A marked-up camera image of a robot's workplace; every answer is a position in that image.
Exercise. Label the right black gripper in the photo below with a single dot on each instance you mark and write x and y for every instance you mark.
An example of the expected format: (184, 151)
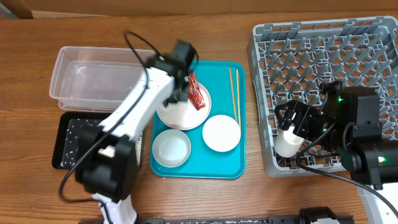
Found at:
(306, 113)

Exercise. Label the black tray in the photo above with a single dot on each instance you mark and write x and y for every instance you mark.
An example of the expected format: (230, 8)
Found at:
(66, 148)

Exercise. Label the red snack wrapper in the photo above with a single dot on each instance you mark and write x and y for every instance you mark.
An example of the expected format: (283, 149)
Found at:
(194, 93)

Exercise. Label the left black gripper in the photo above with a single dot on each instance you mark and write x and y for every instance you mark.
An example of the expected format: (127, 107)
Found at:
(183, 93)

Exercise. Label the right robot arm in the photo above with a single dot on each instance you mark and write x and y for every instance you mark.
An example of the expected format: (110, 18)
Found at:
(348, 125)

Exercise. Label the right wooden chopstick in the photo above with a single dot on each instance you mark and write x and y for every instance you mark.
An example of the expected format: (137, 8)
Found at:
(238, 97)

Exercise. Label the white round plate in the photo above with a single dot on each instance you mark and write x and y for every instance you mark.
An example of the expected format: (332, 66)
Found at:
(183, 115)

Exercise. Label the grey bowl of rice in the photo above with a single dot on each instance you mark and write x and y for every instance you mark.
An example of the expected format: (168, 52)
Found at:
(171, 148)

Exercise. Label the wooden chopstick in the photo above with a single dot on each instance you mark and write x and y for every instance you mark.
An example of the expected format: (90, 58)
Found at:
(232, 94)
(238, 97)

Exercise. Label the teal plastic tray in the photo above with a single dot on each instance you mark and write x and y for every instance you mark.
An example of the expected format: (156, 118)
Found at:
(204, 162)

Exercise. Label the grey dishwasher rack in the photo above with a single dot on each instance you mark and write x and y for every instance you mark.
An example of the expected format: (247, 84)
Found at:
(289, 61)

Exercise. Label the left wooden chopstick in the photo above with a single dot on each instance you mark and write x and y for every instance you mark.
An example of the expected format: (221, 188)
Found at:
(232, 94)

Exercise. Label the white bowl upside down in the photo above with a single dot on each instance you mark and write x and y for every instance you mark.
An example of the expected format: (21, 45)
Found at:
(221, 133)

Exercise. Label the clear plastic bin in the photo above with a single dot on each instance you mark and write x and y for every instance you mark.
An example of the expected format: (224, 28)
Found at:
(93, 78)

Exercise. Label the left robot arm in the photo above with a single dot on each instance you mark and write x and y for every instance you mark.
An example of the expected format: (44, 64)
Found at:
(108, 164)

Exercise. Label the white cup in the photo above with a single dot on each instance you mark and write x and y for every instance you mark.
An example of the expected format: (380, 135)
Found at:
(287, 144)

